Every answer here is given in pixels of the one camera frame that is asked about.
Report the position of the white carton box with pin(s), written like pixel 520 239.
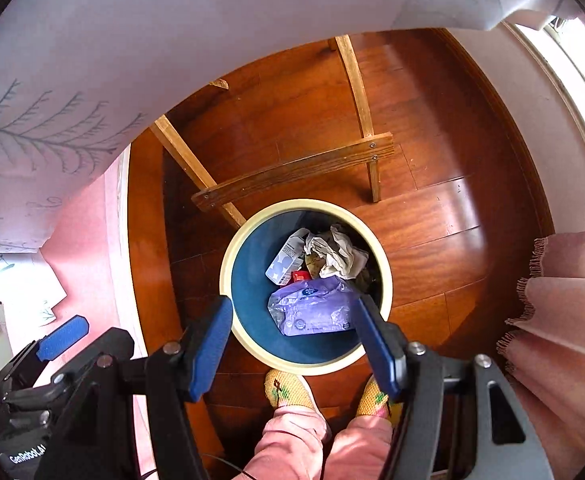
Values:
pixel 285 260

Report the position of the person's left leg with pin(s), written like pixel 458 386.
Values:
pixel 287 445

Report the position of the white tissue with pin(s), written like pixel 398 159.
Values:
pixel 337 255

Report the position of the red envelope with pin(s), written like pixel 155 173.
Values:
pixel 301 276

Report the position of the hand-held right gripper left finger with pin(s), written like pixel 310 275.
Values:
pixel 207 350

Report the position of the pink fringed cloth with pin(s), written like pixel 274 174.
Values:
pixel 567 320

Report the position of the person's right leg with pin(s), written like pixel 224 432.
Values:
pixel 357 445

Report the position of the pink blanket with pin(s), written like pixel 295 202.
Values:
pixel 87 260

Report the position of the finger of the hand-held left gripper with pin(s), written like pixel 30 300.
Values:
pixel 42 397
pixel 62 336

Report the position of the person's leg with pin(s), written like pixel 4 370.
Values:
pixel 287 445
pixel 357 445

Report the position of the purple plastic bag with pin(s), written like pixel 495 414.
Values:
pixel 312 310

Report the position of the blue bin with cream rim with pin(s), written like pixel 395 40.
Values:
pixel 252 280

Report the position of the person's left yellow slipper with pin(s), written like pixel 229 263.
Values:
pixel 285 387

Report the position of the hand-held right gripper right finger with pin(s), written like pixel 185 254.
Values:
pixel 377 350

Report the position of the tree print tablecloth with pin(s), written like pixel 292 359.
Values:
pixel 222 35

